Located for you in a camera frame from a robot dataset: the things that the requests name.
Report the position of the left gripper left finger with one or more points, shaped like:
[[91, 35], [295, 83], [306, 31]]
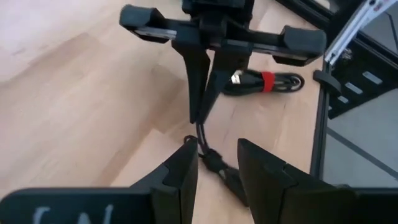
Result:
[[177, 186]]

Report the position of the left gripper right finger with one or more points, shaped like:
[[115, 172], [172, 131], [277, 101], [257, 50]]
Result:
[[267, 186]]

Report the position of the black table frame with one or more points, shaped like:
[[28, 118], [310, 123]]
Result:
[[320, 124]]

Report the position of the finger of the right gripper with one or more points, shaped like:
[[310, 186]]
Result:
[[224, 71], [196, 71]]

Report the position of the black frame clamp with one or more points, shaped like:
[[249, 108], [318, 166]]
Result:
[[326, 82]]

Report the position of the silver aluminium rail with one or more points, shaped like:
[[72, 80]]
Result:
[[357, 28]]

